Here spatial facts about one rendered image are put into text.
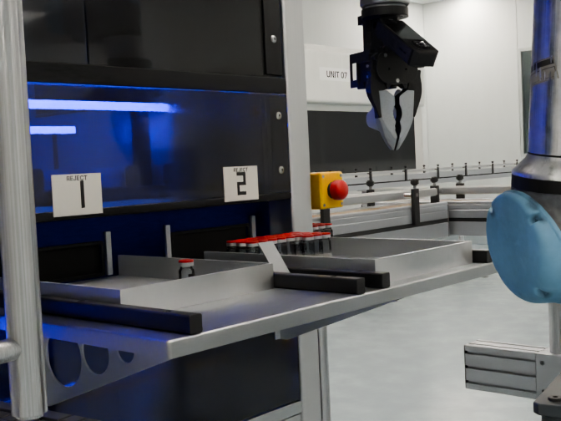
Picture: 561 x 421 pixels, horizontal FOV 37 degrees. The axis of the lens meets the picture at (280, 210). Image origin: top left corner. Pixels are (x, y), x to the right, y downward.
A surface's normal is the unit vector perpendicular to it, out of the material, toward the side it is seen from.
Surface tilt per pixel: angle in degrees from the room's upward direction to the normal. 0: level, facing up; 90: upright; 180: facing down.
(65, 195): 90
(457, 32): 90
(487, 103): 90
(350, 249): 90
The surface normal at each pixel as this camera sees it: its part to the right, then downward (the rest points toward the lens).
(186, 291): 0.74, 0.00
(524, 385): -0.66, 0.07
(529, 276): -0.95, 0.18
